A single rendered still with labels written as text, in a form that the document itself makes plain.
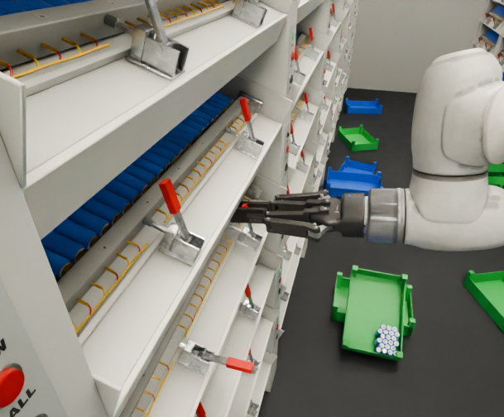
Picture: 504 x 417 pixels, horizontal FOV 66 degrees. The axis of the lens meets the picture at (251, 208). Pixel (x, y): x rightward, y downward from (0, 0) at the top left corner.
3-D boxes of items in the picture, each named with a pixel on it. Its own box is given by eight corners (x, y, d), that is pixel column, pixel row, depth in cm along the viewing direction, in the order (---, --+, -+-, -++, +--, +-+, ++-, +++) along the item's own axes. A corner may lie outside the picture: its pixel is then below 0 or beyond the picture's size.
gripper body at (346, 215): (365, 248, 63) (308, 246, 66) (367, 219, 69) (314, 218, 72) (365, 209, 59) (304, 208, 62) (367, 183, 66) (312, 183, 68)
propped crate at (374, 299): (398, 361, 137) (403, 358, 130) (340, 348, 142) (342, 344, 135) (403, 281, 151) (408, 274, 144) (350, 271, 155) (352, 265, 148)
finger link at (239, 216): (268, 221, 70) (267, 223, 69) (232, 220, 72) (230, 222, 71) (266, 207, 68) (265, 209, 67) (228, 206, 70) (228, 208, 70)
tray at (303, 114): (314, 117, 146) (330, 83, 138) (280, 198, 97) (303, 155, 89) (265, 93, 146) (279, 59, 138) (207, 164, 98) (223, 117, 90)
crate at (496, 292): (558, 334, 147) (568, 319, 143) (510, 340, 145) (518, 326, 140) (504, 279, 172) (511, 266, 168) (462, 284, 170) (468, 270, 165)
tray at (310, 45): (318, 64, 135) (337, 24, 127) (283, 126, 87) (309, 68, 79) (266, 39, 136) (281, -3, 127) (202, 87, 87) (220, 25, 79)
